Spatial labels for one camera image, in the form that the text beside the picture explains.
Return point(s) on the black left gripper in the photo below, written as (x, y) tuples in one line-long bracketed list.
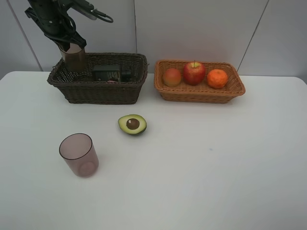
[(53, 20)]

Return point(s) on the brown translucent cup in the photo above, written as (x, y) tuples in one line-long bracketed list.
[(74, 58)]

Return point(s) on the dark green pump bottle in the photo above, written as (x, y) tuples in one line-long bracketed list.
[(111, 73)]

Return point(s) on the halved avocado with pit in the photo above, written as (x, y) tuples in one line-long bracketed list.
[(132, 124)]

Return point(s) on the purple translucent cup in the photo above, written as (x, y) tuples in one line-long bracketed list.
[(79, 153)]

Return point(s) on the round peach-coloured bun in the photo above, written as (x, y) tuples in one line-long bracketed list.
[(172, 77)]

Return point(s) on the red yellow apple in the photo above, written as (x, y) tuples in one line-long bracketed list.
[(193, 73)]

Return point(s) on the orange mandarin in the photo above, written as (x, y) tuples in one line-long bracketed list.
[(217, 78)]

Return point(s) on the dark brown wicker basket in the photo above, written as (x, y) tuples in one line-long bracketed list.
[(82, 88)]

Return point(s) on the orange wicker basket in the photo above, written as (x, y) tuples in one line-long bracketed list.
[(201, 93)]

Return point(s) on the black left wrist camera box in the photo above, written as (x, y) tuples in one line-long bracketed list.
[(85, 8)]

